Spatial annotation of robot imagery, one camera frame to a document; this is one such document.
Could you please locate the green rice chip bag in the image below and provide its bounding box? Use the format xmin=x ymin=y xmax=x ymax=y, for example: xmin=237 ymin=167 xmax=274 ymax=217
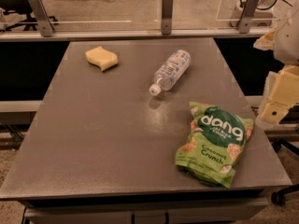
xmin=175 ymin=102 xmax=254 ymax=189

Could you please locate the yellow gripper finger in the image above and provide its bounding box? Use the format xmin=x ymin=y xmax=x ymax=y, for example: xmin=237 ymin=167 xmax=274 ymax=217
xmin=260 ymin=64 xmax=299 ymax=124
xmin=253 ymin=27 xmax=277 ymax=50

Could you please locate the right metal bracket post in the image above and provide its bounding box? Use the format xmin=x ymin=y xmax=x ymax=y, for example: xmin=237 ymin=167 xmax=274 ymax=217
xmin=236 ymin=0 xmax=260 ymax=34

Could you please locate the metal guard rail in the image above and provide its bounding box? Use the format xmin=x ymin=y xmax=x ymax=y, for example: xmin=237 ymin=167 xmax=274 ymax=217
xmin=0 ymin=27 xmax=269 ymax=42

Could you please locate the metal bracket post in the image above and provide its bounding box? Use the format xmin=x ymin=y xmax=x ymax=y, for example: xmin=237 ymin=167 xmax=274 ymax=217
xmin=28 ymin=0 xmax=54 ymax=37
xmin=236 ymin=0 xmax=260 ymax=34
xmin=161 ymin=0 xmax=173 ymax=35

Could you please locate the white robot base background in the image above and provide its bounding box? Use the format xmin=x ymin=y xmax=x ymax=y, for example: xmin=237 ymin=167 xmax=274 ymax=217
xmin=230 ymin=0 xmax=277 ymax=27

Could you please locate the yellow sponge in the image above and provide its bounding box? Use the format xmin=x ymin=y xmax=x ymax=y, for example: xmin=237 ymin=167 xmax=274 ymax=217
xmin=85 ymin=46 xmax=118 ymax=71

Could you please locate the black chair wheel base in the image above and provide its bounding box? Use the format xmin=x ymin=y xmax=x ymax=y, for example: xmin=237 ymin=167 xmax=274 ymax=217
xmin=270 ymin=138 xmax=299 ymax=206

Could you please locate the middle metal bracket post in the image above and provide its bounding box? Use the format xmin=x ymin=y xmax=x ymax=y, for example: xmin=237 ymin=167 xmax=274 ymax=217
xmin=161 ymin=0 xmax=173 ymax=35

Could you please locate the clear blue-label plastic bottle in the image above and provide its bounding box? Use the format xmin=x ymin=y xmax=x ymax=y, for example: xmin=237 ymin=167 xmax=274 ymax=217
xmin=149 ymin=49 xmax=191 ymax=96

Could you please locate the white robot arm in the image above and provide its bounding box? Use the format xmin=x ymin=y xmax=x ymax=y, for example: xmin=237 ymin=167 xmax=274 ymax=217
xmin=253 ymin=3 xmax=299 ymax=129

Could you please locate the black office chair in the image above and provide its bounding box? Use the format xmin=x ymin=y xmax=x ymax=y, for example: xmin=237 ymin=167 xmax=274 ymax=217
xmin=0 ymin=0 xmax=59 ymax=32

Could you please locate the left metal bracket post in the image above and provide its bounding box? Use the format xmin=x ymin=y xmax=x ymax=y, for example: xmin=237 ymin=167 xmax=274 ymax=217
xmin=28 ymin=0 xmax=54 ymax=37

